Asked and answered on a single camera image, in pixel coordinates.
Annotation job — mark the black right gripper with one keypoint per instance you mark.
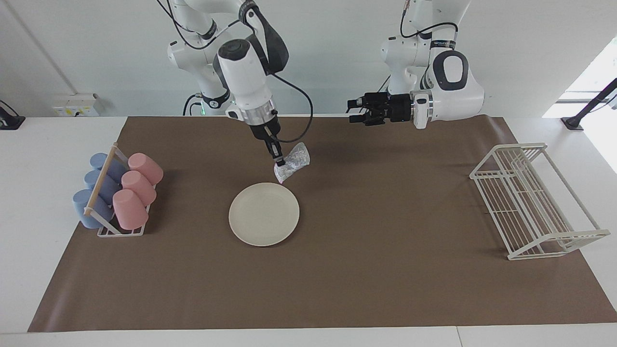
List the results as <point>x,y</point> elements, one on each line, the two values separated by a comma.
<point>266,129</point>

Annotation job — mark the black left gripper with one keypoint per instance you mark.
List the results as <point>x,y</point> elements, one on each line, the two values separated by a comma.
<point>399,107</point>

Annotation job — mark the cream round plate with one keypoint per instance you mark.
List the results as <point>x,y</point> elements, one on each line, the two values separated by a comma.
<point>264,214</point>

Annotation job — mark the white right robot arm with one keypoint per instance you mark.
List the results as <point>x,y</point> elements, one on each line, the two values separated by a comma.
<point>246,72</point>

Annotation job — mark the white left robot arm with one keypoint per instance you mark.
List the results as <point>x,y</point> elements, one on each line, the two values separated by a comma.
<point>453,96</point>

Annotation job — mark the pink cup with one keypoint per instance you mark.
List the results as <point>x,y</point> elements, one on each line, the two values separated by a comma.
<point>139,187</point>
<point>144,166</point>
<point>129,209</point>

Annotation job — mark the brown table mat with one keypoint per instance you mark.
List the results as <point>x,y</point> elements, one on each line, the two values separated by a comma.
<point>337,279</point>

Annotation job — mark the blue cup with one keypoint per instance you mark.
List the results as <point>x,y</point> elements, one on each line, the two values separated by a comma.
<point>94,180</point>
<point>83,207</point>
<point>100,161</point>

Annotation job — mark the cup holder with wooden dowel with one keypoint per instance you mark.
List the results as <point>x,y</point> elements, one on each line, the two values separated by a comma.
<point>101,178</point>

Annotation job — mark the black table clamp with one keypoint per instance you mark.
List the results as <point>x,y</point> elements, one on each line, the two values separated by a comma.
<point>9,120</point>

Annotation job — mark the white wall socket box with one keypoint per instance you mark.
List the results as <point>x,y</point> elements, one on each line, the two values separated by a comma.
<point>74,105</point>

